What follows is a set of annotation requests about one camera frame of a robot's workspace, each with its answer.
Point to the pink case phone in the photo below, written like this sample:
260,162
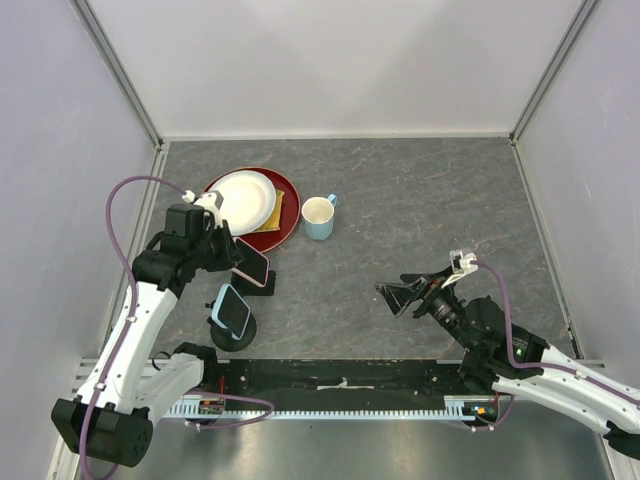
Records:
254,266

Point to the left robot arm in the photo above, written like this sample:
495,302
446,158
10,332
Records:
113,414

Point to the yellow sponge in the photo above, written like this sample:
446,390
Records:
273,221

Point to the blue case phone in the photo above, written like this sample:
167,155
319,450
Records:
230,312

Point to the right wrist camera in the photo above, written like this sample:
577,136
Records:
463,263

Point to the white paper plate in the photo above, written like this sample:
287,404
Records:
249,198

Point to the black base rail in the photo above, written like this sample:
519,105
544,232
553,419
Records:
345,388

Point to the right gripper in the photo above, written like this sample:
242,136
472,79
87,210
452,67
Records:
398,296

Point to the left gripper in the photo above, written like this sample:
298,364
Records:
230,252

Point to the black folding phone stand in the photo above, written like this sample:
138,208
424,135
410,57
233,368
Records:
248,289

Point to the red round tray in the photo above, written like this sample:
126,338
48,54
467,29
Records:
290,213

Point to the light blue mug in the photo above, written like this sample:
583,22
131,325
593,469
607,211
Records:
318,216

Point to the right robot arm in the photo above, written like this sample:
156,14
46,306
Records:
509,359

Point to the black round phone stand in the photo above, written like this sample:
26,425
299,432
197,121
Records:
223,337

